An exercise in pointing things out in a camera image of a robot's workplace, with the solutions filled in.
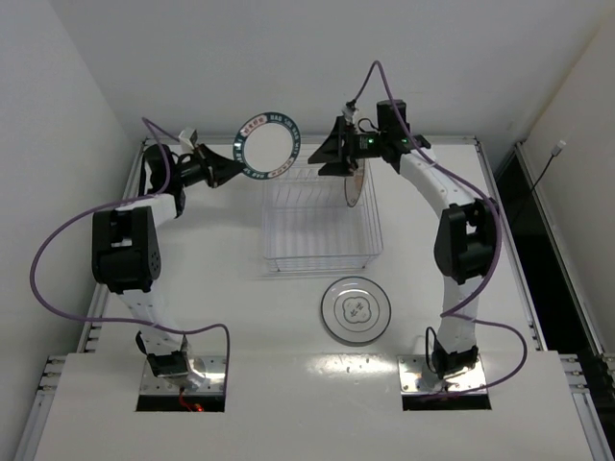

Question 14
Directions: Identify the orange sunburst plate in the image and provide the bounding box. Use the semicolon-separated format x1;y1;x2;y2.
344;158;367;207

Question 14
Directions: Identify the green rimmed white plate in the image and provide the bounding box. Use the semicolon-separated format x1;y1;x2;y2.
233;111;302;181

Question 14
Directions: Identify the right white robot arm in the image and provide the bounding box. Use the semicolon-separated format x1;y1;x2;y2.
307;116;501;380

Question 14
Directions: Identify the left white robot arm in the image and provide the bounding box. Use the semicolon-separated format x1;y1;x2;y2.
91;144;244;391

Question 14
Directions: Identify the grey rimmed white plate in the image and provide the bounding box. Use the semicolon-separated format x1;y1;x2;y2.
319;276;392;347

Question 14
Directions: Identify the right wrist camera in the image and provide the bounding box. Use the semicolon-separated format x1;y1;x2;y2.
376;99;409;139

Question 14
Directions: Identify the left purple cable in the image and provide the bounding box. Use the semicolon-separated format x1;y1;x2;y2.
29;116;232;393

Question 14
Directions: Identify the purple cable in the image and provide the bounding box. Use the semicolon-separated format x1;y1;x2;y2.
29;116;232;393
345;60;529;400

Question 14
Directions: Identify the clear wire dish rack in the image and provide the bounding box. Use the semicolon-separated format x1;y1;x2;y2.
258;138;383;277

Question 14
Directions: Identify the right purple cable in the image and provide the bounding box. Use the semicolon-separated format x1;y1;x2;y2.
345;60;529;400

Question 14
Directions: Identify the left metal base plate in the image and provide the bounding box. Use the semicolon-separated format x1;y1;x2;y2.
139;355;226;397

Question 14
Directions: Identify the metal base plate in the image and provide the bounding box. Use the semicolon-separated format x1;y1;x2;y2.
397;355;487;398
139;355;226;397

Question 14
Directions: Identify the black wall cable with plug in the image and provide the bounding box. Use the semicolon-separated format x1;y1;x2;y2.
529;139;567;192

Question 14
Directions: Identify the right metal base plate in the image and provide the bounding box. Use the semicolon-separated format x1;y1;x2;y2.
397;355;487;398

